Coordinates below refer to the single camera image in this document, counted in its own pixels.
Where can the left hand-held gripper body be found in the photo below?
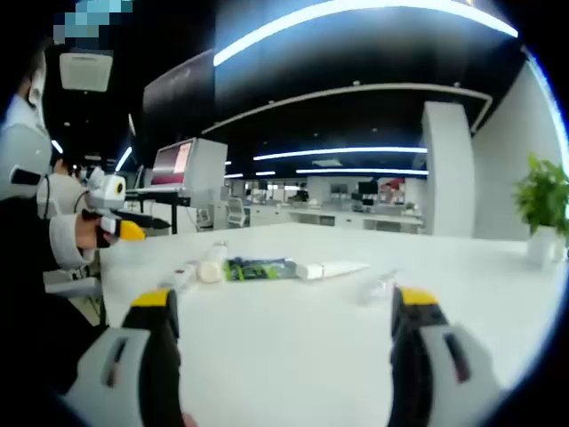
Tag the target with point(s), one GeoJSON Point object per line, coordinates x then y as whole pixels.
{"type": "Point", "coordinates": [104, 193]}

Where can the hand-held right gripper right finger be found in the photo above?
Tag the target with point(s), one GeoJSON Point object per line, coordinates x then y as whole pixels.
{"type": "Point", "coordinates": [440, 369]}

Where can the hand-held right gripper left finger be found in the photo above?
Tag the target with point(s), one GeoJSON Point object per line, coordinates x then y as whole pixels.
{"type": "Point", "coordinates": [133, 364]}

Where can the white skincare bottle red label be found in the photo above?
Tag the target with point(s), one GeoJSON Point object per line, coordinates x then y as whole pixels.
{"type": "Point", "coordinates": [375, 289]}
{"type": "Point", "coordinates": [182, 272]}

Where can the green skincare sachet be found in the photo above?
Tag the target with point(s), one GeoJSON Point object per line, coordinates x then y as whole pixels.
{"type": "Point", "coordinates": [235, 270]}

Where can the green foil snack packet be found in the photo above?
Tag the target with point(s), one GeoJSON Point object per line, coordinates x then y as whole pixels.
{"type": "Point", "coordinates": [280, 268]}

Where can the white skincare tube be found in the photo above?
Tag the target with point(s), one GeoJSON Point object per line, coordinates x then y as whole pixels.
{"type": "Point", "coordinates": [329, 268]}

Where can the person's left hand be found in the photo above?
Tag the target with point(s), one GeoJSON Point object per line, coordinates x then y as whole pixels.
{"type": "Point", "coordinates": [86, 233]}

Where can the person's right hand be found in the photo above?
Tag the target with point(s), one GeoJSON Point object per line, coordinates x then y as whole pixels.
{"type": "Point", "coordinates": [189, 420]}

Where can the black monitor stand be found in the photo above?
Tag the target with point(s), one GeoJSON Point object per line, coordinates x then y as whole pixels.
{"type": "Point", "coordinates": [175, 213]}

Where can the computer monitor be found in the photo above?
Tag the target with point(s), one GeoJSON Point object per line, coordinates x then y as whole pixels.
{"type": "Point", "coordinates": [171, 164]}

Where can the white equipment cabinet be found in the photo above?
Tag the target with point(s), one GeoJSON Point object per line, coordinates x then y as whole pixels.
{"type": "Point", "coordinates": [209, 169]}

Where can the white chest device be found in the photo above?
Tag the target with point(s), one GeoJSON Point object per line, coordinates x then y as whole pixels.
{"type": "Point", "coordinates": [22, 151]}

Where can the white mesh office chair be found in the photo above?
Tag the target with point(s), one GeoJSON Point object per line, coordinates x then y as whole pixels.
{"type": "Point", "coordinates": [235, 211]}

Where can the dark hanging panel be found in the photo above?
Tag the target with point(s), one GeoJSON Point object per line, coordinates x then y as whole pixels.
{"type": "Point", "coordinates": [178, 98]}

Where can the ceiling air conditioner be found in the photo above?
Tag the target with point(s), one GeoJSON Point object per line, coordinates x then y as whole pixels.
{"type": "Point", "coordinates": [84, 71]}

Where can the person's head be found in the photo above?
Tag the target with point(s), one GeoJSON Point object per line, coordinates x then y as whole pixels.
{"type": "Point", "coordinates": [35, 89]}

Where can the white workbench row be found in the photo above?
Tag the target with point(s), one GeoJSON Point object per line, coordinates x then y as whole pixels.
{"type": "Point", "coordinates": [338, 218]}

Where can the potted green plant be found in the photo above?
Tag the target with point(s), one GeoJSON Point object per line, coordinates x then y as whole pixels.
{"type": "Point", "coordinates": [544, 200]}

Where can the long ceiling light strip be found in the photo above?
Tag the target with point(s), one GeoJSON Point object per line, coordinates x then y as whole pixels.
{"type": "Point", "coordinates": [355, 11]}

